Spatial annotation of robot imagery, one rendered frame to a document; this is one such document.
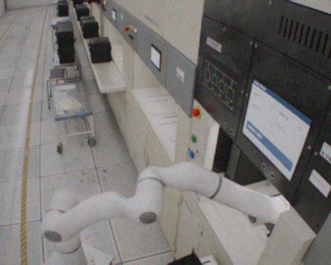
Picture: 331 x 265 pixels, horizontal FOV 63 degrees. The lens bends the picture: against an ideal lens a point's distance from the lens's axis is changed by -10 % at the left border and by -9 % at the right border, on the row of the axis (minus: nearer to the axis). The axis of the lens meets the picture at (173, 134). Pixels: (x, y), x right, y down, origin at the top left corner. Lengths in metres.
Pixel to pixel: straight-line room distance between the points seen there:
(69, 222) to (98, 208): 0.13
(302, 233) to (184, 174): 0.40
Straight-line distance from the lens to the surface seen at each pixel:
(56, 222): 1.13
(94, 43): 3.60
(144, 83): 2.83
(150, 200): 0.97
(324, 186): 0.82
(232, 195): 1.02
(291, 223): 0.90
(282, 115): 0.90
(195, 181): 0.95
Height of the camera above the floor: 2.02
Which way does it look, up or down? 33 degrees down
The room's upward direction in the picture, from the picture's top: 4 degrees clockwise
